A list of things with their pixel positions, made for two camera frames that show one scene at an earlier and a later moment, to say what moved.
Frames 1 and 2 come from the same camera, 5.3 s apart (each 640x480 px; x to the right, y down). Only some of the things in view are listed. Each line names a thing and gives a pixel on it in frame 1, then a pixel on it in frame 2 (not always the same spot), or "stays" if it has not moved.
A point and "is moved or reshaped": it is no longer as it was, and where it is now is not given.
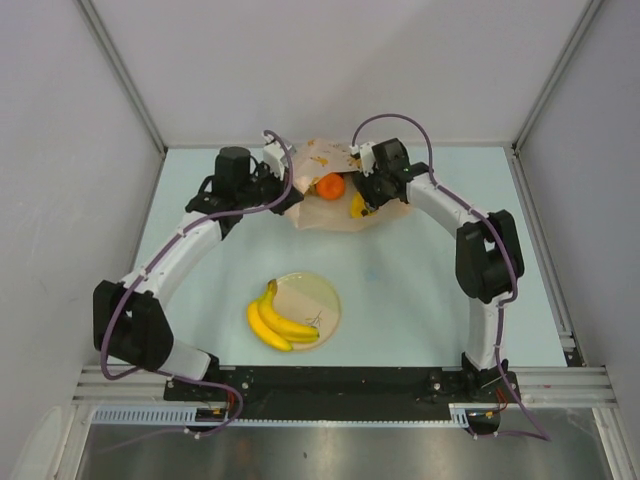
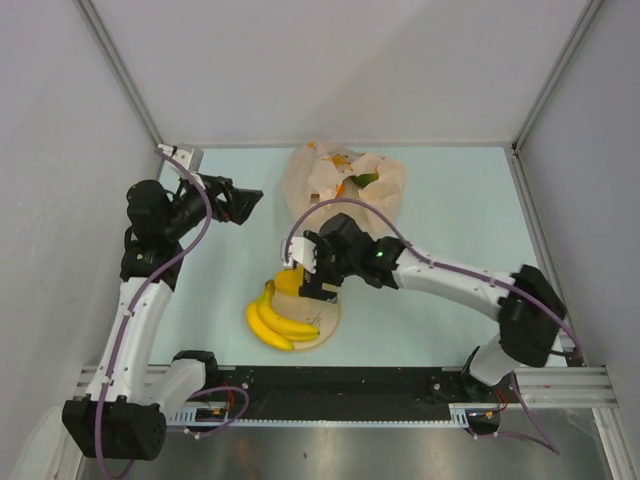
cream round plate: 309,300 stays
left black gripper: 279,185 → 215,186
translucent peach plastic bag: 323,171 is moved or reshaped
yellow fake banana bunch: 275,329 stays
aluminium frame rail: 93,384 stays
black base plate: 355,392 stays
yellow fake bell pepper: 358,208 → 289,280
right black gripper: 365,187 → 313,283
